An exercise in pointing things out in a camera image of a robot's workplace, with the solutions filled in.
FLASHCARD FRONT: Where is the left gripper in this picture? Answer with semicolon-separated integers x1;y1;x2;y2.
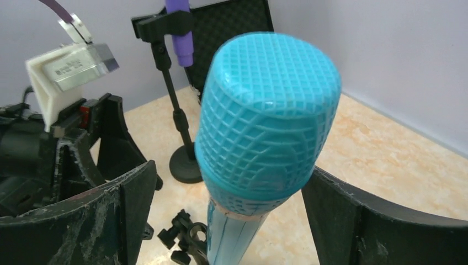
1;93;147;216

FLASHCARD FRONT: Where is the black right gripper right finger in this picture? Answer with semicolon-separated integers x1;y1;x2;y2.
302;167;467;264

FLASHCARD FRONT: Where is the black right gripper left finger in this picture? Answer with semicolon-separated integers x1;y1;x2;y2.
1;161;157;264

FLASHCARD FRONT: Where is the black tripod stand with clip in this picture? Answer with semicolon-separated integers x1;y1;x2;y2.
137;209;209;264

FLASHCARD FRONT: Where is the purple microphone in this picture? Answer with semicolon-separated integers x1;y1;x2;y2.
165;0;194;67

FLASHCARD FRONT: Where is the black round-base mic stand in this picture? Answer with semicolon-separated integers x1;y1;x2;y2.
131;10;203;184

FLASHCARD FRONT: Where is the teal microphone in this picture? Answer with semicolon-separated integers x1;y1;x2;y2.
194;32;341;264

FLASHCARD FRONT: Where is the black poker chip case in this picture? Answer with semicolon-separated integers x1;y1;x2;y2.
185;0;274;102

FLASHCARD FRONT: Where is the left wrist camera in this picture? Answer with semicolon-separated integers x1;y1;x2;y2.
25;14;119;132

